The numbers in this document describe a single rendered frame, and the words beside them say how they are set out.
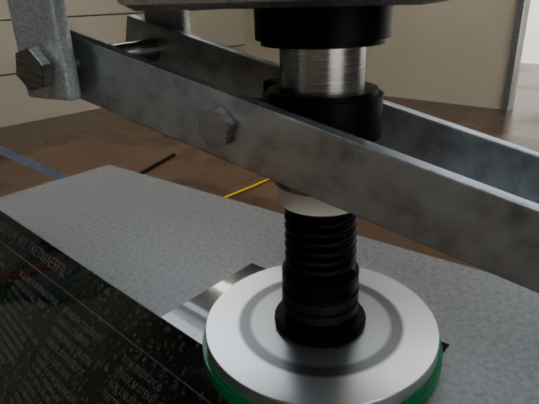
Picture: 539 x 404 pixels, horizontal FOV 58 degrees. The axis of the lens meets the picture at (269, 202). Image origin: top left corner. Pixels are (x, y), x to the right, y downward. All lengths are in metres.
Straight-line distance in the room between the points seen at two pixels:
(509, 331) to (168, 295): 0.35
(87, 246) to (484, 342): 0.50
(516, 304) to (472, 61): 5.06
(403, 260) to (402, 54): 5.33
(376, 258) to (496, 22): 4.93
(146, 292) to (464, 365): 0.34
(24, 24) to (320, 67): 0.23
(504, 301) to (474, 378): 0.13
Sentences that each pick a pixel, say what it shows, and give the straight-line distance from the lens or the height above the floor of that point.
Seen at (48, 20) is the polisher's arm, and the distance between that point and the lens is 0.42.
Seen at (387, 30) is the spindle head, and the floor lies 1.11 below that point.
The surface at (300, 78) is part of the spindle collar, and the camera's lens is 0.36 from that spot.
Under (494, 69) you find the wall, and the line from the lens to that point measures 5.51.
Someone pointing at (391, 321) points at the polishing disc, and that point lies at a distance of 0.48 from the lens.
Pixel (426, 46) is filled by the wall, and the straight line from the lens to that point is 5.77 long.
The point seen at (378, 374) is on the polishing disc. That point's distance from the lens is 0.42.
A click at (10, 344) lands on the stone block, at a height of 0.73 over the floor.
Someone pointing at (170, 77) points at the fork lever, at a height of 1.08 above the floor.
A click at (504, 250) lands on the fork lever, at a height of 0.98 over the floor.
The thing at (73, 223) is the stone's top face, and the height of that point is 0.82.
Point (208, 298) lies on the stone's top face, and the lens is 0.56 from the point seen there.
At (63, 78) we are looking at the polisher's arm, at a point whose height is 1.08.
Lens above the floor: 1.13
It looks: 23 degrees down
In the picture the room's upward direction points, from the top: 2 degrees counter-clockwise
